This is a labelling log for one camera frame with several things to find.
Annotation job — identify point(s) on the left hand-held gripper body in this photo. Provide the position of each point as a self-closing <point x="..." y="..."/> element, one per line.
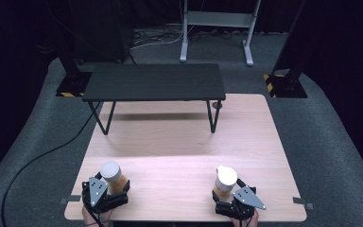
<point x="98" y="192"/>

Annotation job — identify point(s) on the grey tape piece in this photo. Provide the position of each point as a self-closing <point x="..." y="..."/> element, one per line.
<point x="71" y="199"/>
<point x="302" y="201"/>

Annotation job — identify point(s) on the person's left hand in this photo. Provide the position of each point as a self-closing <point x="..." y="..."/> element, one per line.
<point x="89" y="219"/>

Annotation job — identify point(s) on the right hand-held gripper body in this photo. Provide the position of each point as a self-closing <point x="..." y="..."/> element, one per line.
<point x="244" y="199"/>

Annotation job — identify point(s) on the dark round disc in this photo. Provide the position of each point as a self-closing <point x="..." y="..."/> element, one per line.
<point x="216" y="104"/>

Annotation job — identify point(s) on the spice jar with lid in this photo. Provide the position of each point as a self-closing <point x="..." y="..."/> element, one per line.
<point x="111" y="171"/>
<point x="227" y="179"/>

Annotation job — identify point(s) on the black stand with striped base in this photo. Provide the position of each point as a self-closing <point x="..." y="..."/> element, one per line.
<point x="288" y="86"/>
<point x="74" y="85"/>

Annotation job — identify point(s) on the person's right hand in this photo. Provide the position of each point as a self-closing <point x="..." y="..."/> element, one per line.
<point x="254" y="219"/>

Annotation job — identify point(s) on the grey metal stand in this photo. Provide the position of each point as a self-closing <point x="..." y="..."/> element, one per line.
<point x="217" y="19"/>

